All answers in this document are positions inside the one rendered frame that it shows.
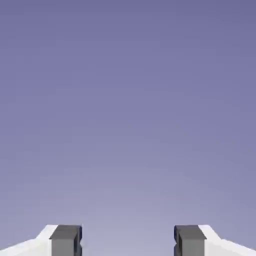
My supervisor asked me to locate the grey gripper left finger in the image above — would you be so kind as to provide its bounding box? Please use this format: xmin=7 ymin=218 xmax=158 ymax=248
xmin=0 ymin=224 xmax=83 ymax=256

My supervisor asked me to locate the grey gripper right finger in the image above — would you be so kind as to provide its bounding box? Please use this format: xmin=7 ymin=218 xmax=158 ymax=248
xmin=173 ymin=224 xmax=256 ymax=256

